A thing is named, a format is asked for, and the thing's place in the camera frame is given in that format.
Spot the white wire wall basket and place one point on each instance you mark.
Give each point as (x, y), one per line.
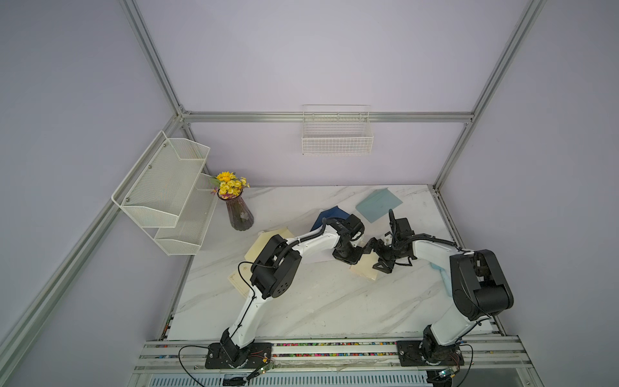
(336, 130)

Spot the small teal plastic tool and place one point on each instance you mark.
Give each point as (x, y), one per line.
(447, 282)

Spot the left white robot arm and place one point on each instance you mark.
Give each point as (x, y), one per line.
(273, 271)

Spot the yellow flower bouquet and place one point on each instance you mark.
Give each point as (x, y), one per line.
(228, 185)

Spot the pale yellow envelope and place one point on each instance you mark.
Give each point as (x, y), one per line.
(262, 239)

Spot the light teal envelope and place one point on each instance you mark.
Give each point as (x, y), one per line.
(378, 204)

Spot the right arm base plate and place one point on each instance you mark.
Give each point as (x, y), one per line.
(417, 353)

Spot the aluminium mounting rail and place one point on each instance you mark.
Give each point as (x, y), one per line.
(480, 360)

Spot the purple ribbed glass vase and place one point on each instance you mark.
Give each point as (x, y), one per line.
(241, 218)

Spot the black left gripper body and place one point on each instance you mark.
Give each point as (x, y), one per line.
(349, 253)

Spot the peach lined letter paper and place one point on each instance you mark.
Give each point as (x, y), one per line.
(364, 267)

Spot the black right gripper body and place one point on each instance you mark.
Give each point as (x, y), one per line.
(387, 253)

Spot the white mesh two-tier shelf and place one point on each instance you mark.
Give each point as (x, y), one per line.
(168, 195)

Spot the cream lined letter paper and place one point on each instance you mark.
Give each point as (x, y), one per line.
(241, 281)

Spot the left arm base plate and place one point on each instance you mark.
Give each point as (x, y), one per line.
(230, 357)

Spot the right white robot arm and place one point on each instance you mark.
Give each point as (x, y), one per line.
(479, 288)

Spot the white sheet of paper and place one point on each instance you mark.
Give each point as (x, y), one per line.
(314, 253)

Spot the dark blue envelope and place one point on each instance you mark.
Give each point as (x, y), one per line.
(332, 213)

